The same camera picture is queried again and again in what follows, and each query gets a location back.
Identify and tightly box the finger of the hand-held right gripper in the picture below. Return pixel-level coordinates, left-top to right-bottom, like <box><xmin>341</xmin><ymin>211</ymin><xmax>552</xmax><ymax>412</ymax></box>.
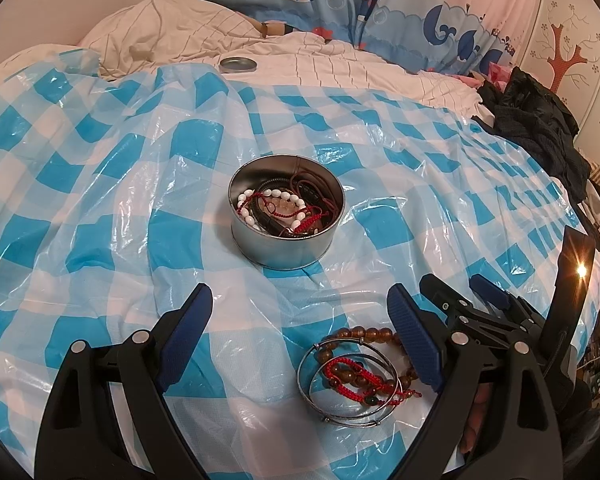
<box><xmin>469</xmin><ymin>273</ymin><xmax>549</xmax><ymax>334</ymax></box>
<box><xmin>418</xmin><ymin>273</ymin><xmax>529</xmax><ymax>349</ymax></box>

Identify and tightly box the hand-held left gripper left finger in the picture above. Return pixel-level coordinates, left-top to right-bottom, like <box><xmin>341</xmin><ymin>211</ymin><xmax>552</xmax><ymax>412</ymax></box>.
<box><xmin>35</xmin><ymin>282</ymin><xmax>215</xmax><ymax>480</ymax></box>

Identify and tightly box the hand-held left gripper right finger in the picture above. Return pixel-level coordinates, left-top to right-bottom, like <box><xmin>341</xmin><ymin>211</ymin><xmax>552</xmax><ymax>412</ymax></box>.
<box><xmin>386</xmin><ymin>282</ymin><xmax>564</xmax><ymax>480</ymax></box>

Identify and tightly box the brown bead bracelet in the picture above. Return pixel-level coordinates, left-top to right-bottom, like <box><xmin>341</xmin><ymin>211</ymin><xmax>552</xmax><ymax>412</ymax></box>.
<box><xmin>314</xmin><ymin>326</ymin><xmax>422</xmax><ymax>407</ymax></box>

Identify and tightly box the red cord bracelet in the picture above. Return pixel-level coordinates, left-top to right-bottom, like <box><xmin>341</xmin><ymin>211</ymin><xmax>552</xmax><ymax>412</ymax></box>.
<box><xmin>239</xmin><ymin>194</ymin><xmax>332</xmax><ymax>237</ymax></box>
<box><xmin>322</xmin><ymin>354</ymin><xmax>424</xmax><ymax>406</ymax></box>

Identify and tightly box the silver bangle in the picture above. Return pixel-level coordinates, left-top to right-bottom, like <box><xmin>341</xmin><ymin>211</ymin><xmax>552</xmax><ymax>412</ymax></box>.
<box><xmin>296</xmin><ymin>341</ymin><xmax>400</xmax><ymax>412</ymax></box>
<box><xmin>304</xmin><ymin>354</ymin><xmax>402</xmax><ymax>429</ymax></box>

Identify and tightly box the silver round tin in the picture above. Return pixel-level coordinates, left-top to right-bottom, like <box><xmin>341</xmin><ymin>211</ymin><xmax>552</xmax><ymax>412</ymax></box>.
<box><xmin>228</xmin><ymin>155</ymin><xmax>346</xmax><ymax>272</ymax></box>

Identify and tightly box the white bead bracelet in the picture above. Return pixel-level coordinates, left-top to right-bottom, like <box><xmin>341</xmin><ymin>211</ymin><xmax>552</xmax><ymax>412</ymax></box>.
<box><xmin>236</xmin><ymin>188</ymin><xmax>307</xmax><ymax>234</ymax></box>

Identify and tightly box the person's right hand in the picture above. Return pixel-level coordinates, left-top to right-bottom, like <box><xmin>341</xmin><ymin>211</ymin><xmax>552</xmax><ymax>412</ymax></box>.
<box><xmin>457</xmin><ymin>382</ymin><xmax>494</xmax><ymax>457</ymax></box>

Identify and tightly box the blue checked plastic sheet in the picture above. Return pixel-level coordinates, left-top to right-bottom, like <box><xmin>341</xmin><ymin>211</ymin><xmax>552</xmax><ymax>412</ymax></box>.
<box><xmin>0</xmin><ymin>49</ymin><xmax>600</xmax><ymax>480</ymax></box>

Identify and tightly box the dark clothes pile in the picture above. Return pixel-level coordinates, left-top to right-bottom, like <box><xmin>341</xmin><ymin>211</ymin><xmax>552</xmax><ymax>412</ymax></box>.
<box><xmin>472</xmin><ymin>66</ymin><xmax>595</xmax><ymax>197</ymax></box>

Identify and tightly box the pink cloth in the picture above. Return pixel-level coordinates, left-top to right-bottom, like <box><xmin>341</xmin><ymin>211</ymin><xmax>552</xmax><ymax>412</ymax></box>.
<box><xmin>459</xmin><ymin>61</ymin><xmax>517</xmax><ymax>92</ymax></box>

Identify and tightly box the silver tin lid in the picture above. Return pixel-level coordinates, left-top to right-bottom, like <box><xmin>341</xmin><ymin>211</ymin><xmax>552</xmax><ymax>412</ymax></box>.
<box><xmin>219</xmin><ymin>56</ymin><xmax>257</xmax><ymax>73</ymax></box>

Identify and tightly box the whale print curtain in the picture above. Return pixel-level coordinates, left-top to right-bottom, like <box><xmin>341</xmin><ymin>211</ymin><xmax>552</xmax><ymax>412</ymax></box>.
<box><xmin>184</xmin><ymin>0</ymin><xmax>547</xmax><ymax>82</ymax></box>

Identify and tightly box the white bed quilt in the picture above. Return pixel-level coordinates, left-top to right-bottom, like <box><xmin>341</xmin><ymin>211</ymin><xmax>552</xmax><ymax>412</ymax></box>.
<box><xmin>0</xmin><ymin>0</ymin><xmax>487</xmax><ymax>117</ymax></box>

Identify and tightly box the beige and black cylinder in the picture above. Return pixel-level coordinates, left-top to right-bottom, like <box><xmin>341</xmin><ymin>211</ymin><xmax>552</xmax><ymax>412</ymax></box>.
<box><xmin>251</xmin><ymin>19</ymin><xmax>302</xmax><ymax>39</ymax></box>

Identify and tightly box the tree wall sticker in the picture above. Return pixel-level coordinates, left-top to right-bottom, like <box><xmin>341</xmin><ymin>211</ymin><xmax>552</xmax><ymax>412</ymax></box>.
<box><xmin>536</xmin><ymin>4</ymin><xmax>600</xmax><ymax>94</ymax></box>

